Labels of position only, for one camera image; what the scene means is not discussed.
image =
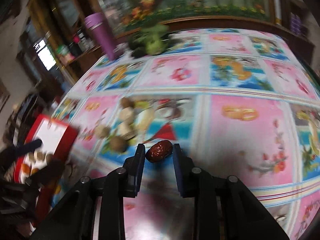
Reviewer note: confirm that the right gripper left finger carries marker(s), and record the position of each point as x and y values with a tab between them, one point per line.
134	167

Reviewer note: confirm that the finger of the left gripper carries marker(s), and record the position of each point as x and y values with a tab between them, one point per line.
45	175
28	147

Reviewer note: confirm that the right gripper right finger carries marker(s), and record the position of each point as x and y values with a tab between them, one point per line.
185	177

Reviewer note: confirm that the brown longan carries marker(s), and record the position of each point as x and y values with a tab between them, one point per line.
126	102
118	144

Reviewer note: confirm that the red jujube date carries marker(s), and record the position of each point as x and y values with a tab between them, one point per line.
159	151

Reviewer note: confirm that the brown longan top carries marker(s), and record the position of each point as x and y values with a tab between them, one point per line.
126	102

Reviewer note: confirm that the red box with white inside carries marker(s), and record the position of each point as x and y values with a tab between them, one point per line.
57	138

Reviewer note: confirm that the colourful fruit print tablecloth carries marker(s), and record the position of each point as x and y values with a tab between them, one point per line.
237	101

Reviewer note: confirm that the wooden partition cabinet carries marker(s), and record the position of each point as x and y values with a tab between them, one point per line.
59	21

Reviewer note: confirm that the green leafy vegetable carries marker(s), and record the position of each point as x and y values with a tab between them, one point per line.
149	41

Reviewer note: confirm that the purple thermos bottle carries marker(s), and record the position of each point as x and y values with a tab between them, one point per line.
98	25

